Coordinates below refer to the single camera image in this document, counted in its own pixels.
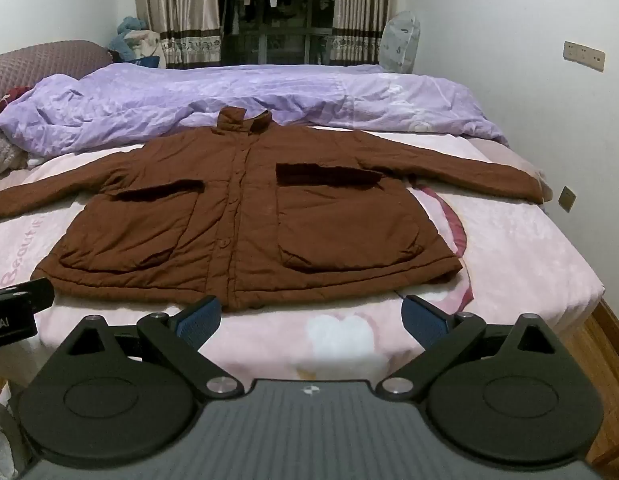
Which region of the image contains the grey crumpled clothing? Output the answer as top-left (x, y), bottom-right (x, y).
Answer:
top-left (0, 124), bottom-right (30, 176)

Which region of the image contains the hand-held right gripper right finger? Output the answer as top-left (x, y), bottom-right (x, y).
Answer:
top-left (375, 294), bottom-right (567, 400)

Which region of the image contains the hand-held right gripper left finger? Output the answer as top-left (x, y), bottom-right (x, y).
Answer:
top-left (56, 295), bottom-right (245, 399)

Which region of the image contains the pink printed bed sheet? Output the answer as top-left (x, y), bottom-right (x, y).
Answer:
top-left (0, 130), bottom-right (606, 401)

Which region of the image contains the beige striped curtain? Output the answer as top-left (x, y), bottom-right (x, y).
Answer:
top-left (132, 0), bottom-right (223, 69)
top-left (331, 0), bottom-right (395, 66)

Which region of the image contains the mauve quilted headboard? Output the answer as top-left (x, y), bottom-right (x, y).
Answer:
top-left (0, 40), bottom-right (114, 106)

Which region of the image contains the purple duvet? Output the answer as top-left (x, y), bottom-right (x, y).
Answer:
top-left (0, 63), bottom-right (510, 157)

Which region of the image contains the white plastic bag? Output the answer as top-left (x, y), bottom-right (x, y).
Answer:
top-left (0, 395), bottom-right (21, 480)

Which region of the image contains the fan with printed cover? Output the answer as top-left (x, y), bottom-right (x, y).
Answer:
top-left (378, 11), bottom-right (421, 75)

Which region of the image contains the dark window with hanging laundry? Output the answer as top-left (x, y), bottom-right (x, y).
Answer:
top-left (215, 0), bottom-right (337, 66)

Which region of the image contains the brown padded jacket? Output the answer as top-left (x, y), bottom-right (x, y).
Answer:
top-left (0, 106), bottom-right (545, 313)

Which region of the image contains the red cloth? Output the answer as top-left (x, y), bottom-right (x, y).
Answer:
top-left (0, 86), bottom-right (35, 123)

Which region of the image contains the beige wall socket strip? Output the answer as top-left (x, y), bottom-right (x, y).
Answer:
top-left (563, 40), bottom-right (607, 72)

